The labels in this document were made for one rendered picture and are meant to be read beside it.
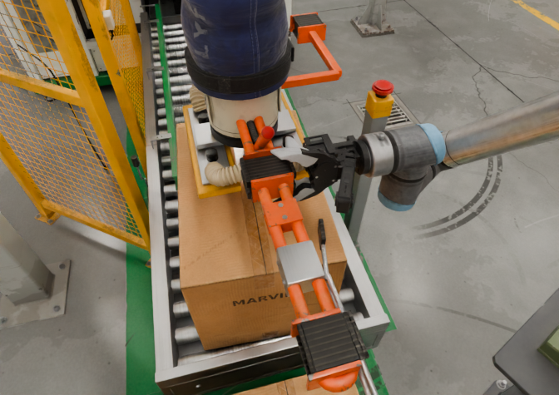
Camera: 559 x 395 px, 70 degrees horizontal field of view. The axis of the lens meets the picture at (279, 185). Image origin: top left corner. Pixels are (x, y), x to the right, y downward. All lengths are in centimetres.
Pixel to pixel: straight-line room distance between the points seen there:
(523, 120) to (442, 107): 232
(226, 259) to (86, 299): 129
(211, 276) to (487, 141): 67
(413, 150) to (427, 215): 158
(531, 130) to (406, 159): 23
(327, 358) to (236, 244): 50
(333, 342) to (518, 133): 54
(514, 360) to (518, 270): 119
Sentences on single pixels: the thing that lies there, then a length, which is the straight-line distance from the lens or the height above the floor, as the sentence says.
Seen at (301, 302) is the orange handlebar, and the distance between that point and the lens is 63.
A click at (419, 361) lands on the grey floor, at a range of 197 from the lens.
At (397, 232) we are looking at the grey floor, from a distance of 228.
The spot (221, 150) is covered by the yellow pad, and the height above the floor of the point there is 111.
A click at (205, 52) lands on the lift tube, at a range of 81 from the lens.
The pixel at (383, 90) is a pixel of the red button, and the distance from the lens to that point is 135.
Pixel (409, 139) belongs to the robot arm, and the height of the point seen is 125.
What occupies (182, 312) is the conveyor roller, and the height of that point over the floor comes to 54.
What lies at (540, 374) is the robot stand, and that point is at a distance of 125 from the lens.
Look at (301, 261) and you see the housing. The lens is 65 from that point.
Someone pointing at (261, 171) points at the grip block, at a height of 123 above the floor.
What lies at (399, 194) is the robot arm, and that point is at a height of 111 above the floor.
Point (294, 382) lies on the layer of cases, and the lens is 129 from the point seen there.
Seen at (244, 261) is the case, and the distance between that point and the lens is 98.
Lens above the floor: 178
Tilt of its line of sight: 48 degrees down
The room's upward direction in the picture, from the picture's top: straight up
